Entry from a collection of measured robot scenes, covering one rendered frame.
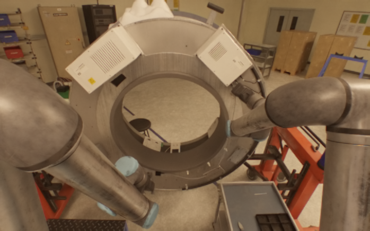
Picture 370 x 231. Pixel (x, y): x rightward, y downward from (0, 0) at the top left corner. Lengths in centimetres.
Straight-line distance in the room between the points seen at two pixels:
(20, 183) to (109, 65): 70
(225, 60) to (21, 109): 90
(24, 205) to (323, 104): 65
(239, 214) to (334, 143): 106
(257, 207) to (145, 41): 136
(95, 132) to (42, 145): 118
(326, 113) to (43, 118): 51
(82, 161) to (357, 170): 56
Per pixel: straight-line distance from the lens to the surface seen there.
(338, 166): 56
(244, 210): 152
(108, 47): 100
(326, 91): 48
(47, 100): 31
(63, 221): 168
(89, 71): 108
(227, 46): 101
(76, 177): 38
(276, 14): 1047
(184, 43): 110
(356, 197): 57
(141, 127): 264
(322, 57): 719
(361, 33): 958
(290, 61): 748
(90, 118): 142
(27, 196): 51
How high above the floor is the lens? 189
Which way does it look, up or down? 30 degrees down
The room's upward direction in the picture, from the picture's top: 2 degrees clockwise
